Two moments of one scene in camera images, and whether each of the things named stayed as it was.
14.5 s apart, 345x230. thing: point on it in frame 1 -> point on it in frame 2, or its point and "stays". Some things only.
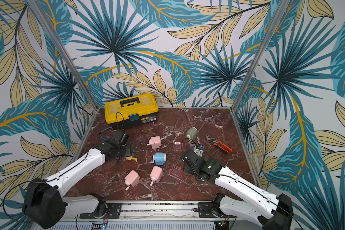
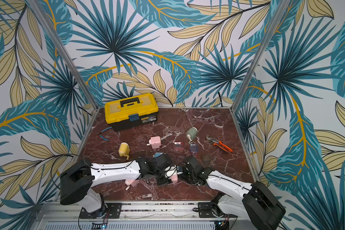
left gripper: (130, 150) -> (164, 181)
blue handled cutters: (104, 130) stays
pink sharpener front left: (132, 179) stays
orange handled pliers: (219, 144) stays
